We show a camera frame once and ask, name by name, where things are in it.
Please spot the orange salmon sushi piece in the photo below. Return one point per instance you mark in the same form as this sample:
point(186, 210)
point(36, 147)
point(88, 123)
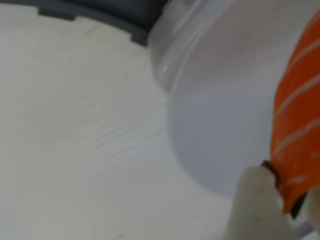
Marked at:
point(300, 112)

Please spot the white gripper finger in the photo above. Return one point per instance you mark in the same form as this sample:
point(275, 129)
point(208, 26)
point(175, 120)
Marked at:
point(315, 210)
point(252, 207)

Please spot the translucent white plastic dish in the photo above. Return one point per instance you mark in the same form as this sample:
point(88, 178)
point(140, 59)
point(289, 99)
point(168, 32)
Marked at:
point(215, 120)

